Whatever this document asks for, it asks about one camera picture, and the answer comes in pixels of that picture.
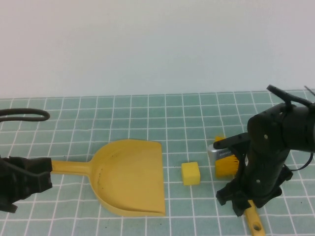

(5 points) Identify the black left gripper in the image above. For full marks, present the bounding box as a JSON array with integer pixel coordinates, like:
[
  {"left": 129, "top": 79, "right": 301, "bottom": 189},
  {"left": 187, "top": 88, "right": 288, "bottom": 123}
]
[{"left": 0, "top": 155, "right": 54, "bottom": 214}]

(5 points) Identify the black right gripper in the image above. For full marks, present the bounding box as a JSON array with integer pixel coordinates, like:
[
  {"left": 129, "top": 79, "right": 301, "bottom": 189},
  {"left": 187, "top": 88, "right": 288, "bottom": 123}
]
[{"left": 216, "top": 147, "right": 294, "bottom": 217}]

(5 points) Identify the yellow hand brush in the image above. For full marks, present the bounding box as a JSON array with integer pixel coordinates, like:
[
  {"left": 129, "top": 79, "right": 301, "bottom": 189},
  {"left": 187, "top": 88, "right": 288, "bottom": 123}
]
[{"left": 213, "top": 136, "right": 266, "bottom": 235}]

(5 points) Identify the yellow plastic dustpan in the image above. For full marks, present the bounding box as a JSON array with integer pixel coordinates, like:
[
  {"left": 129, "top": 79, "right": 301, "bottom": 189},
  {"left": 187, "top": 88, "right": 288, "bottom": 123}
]
[{"left": 50, "top": 139, "right": 166, "bottom": 217}]

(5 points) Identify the yellow foam cube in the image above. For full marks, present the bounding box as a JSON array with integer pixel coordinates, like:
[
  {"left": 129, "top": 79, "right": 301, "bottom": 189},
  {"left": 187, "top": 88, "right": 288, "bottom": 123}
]
[{"left": 181, "top": 161, "right": 201, "bottom": 186}]

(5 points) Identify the green white-grid tablecloth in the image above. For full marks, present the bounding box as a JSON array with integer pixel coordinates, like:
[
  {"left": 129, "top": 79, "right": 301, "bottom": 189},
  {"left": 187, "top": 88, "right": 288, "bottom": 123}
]
[{"left": 0, "top": 89, "right": 315, "bottom": 236}]

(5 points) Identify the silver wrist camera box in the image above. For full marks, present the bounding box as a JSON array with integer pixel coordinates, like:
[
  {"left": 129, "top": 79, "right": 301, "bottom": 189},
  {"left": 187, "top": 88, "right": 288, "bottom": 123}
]
[{"left": 208, "top": 145, "right": 233, "bottom": 163}]

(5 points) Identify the thick black cable loop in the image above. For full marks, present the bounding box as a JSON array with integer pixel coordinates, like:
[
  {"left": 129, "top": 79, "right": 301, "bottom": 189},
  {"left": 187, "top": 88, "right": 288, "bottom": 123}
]
[{"left": 0, "top": 108, "right": 51, "bottom": 123}]

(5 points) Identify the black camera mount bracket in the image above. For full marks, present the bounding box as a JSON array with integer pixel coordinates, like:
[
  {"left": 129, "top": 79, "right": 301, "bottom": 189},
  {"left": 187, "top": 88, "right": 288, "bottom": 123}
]
[{"left": 213, "top": 134, "right": 251, "bottom": 150}]

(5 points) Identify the thin black cable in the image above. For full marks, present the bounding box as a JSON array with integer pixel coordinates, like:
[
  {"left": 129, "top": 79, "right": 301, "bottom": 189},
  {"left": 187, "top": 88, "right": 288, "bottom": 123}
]
[{"left": 289, "top": 151, "right": 315, "bottom": 172}]

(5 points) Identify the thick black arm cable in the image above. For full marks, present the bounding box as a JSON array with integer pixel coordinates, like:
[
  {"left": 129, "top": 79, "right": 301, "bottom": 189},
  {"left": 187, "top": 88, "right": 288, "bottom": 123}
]
[{"left": 267, "top": 85, "right": 315, "bottom": 109}]

